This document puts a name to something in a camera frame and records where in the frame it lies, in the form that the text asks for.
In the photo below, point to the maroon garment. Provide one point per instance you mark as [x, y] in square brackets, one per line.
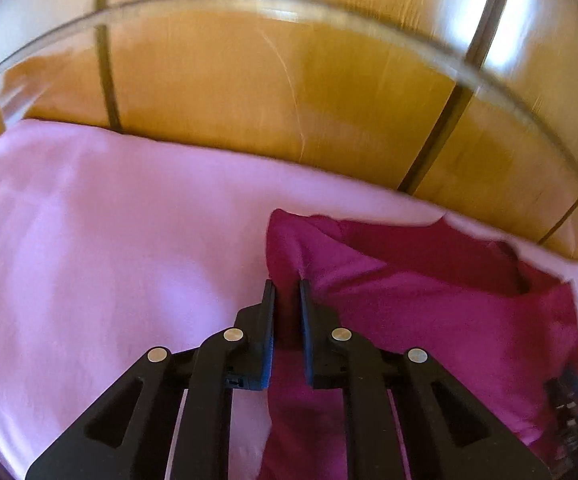
[419, 320]

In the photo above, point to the wooden wardrobe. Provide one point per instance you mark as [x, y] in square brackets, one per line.
[289, 85]

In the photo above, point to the pink bed sheet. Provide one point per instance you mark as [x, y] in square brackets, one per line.
[94, 260]

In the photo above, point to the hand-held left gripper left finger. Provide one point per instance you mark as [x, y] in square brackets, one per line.
[268, 342]

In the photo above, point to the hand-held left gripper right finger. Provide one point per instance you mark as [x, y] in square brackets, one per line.
[307, 342]

